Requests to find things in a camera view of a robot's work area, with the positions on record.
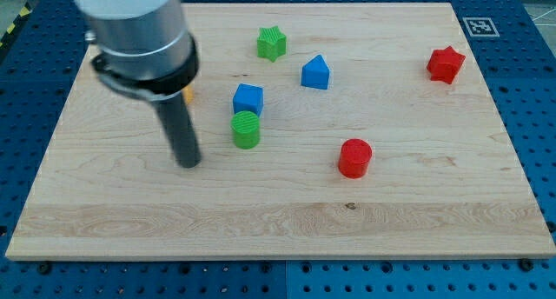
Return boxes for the blue cube block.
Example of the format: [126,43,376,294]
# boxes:
[232,83,264,116]

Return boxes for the red cylinder block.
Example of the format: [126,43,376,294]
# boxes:
[338,138,373,179]

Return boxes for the red star block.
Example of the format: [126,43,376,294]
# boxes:
[427,46,466,84]

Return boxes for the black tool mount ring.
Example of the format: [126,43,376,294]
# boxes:
[90,37,200,101]

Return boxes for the white fiducial marker tag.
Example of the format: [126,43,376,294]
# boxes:
[463,17,500,37]

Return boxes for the blue triangle block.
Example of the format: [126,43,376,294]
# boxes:
[301,55,330,90]

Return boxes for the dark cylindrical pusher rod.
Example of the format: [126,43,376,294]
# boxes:
[152,91,202,168]

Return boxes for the green cylinder block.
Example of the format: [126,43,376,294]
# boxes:
[230,110,260,150]

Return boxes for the wooden board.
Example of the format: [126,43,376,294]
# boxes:
[6,3,555,262]

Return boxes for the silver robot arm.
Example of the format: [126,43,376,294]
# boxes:
[73,0,202,168]

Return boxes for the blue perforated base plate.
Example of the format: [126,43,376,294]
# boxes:
[1,0,555,298]

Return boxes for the green star block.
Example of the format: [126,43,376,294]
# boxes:
[256,26,287,62]

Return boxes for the yellow heart block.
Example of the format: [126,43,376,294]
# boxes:
[182,85,195,104]

